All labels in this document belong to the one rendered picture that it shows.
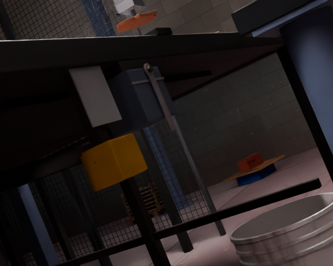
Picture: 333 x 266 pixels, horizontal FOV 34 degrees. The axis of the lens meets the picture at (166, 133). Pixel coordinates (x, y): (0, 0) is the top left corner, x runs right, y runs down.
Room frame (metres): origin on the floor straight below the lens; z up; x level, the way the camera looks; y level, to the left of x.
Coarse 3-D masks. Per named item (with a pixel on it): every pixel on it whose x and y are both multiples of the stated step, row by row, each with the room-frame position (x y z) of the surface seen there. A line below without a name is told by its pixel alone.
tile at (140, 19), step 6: (150, 12) 1.75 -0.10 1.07; (156, 12) 1.75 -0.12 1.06; (132, 18) 1.72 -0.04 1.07; (138, 18) 1.73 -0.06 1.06; (144, 18) 1.76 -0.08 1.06; (150, 18) 1.79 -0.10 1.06; (120, 24) 1.73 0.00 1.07; (126, 24) 1.74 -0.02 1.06; (132, 24) 1.77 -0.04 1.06; (138, 24) 1.80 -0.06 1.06; (144, 24) 1.84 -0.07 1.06; (120, 30) 1.79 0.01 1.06; (126, 30) 1.81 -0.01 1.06
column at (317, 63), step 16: (320, 0) 1.53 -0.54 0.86; (288, 16) 1.57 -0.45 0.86; (304, 16) 1.61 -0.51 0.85; (320, 16) 1.60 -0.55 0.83; (256, 32) 1.62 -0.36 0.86; (272, 32) 1.69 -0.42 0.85; (288, 32) 1.65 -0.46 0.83; (304, 32) 1.61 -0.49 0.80; (320, 32) 1.60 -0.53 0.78; (288, 48) 1.68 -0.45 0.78; (304, 48) 1.62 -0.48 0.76; (320, 48) 1.60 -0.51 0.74; (304, 64) 1.64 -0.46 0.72; (320, 64) 1.61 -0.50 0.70; (304, 80) 1.66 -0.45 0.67; (320, 80) 1.62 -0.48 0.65; (320, 96) 1.63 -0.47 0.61; (320, 112) 1.66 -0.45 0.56
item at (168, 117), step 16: (128, 64) 1.19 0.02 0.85; (144, 64) 1.21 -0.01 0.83; (112, 80) 1.17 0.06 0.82; (128, 80) 1.15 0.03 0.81; (144, 80) 1.19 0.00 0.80; (160, 80) 1.25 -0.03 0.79; (128, 96) 1.16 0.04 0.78; (144, 96) 1.17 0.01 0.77; (160, 96) 1.21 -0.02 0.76; (128, 112) 1.16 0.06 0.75; (144, 112) 1.15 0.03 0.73; (160, 112) 1.20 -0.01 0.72; (176, 112) 1.26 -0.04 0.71; (112, 128) 1.19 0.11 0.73; (128, 128) 1.17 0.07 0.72; (176, 128) 1.22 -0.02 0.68
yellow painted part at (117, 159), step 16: (64, 80) 1.07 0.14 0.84; (80, 112) 1.06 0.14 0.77; (96, 128) 1.05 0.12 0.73; (96, 144) 1.06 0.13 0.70; (112, 144) 1.02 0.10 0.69; (128, 144) 1.06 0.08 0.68; (96, 160) 1.03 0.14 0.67; (112, 160) 1.01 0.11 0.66; (128, 160) 1.04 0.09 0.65; (96, 176) 1.04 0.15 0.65; (112, 176) 1.02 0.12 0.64; (128, 176) 1.02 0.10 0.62
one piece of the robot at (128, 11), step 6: (114, 0) 1.75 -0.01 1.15; (120, 0) 1.74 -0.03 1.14; (126, 0) 1.73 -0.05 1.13; (132, 0) 1.73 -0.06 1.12; (138, 0) 1.77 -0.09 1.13; (120, 6) 1.75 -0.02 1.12; (126, 6) 1.74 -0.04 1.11; (132, 6) 1.74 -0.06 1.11; (138, 6) 1.77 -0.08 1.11; (144, 6) 1.80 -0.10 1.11; (120, 12) 1.75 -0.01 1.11; (126, 12) 1.77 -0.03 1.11; (132, 12) 1.77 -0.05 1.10
